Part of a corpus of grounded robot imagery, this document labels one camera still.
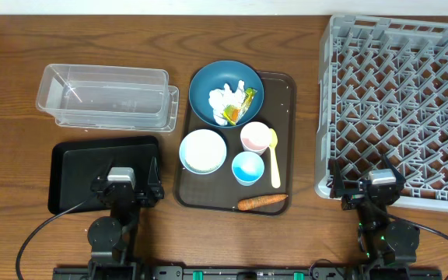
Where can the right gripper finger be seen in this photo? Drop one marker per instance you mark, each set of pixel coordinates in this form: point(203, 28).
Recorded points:
point(388, 165)
point(337, 185)

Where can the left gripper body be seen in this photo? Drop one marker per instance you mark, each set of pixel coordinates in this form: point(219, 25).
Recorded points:
point(148, 202)

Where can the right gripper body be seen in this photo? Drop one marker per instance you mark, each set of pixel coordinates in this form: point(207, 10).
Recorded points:
point(354, 197)

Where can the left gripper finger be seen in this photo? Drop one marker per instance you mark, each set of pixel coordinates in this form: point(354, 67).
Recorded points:
point(104, 170)
point(153, 177)

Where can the light blue cup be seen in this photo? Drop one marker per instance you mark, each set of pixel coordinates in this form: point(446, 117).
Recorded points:
point(247, 168)

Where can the pink cup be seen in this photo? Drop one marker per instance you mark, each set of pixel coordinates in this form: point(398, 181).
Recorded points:
point(255, 137)

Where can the yellow green snack wrapper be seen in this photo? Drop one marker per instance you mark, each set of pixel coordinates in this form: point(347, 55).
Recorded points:
point(234, 113)

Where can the white tissue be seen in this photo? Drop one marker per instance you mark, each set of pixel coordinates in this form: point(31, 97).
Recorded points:
point(219, 99)

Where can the dark blue plate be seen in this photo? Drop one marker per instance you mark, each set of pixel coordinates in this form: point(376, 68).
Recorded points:
point(215, 76)

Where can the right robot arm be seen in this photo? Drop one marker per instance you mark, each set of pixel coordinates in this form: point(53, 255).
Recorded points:
point(389, 244)

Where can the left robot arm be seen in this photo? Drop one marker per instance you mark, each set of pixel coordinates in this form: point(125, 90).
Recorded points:
point(112, 237)

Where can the grey dishwasher rack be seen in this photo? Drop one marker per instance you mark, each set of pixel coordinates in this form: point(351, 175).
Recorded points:
point(384, 92)

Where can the black plastic bin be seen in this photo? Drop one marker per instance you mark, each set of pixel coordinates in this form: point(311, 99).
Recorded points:
point(74, 166)

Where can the light blue bowl with rice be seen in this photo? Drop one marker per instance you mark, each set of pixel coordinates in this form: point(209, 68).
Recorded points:
point(202, 151)

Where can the yellow plastic spoon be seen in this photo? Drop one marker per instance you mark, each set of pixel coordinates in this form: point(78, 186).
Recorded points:
point(275, 175)

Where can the clear plastic bin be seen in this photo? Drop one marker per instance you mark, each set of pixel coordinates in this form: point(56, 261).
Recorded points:
point(109, 97)

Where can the orange carrot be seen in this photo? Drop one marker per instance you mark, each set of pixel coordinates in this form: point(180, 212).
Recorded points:
point(257, 202)

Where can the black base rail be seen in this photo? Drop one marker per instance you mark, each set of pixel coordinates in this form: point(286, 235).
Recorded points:
point(179, 273)

